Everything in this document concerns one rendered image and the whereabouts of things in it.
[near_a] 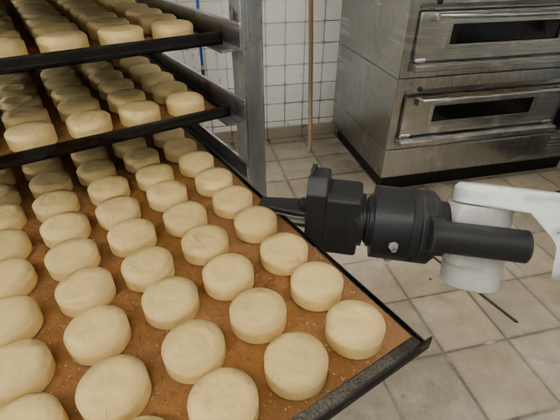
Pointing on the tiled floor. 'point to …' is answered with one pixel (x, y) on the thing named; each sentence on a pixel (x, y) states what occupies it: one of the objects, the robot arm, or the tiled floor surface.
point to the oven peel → (310, 71)
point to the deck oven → (448, 87)
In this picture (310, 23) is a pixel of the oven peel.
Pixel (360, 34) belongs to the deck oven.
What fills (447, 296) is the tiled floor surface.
